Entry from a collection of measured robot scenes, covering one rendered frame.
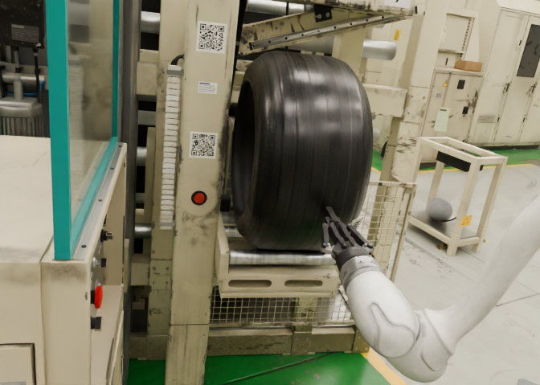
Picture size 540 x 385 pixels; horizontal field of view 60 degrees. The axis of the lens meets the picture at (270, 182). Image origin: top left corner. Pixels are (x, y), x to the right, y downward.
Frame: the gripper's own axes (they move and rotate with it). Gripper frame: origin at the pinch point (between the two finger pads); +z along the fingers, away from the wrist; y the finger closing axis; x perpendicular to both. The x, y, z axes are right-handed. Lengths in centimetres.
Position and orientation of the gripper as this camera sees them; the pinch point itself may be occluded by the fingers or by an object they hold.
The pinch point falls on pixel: (330, 219)
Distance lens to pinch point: 120.2
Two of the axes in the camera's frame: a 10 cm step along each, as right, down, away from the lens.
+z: -1.7, -4.8, 8.6
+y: -9.8, -0.4, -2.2
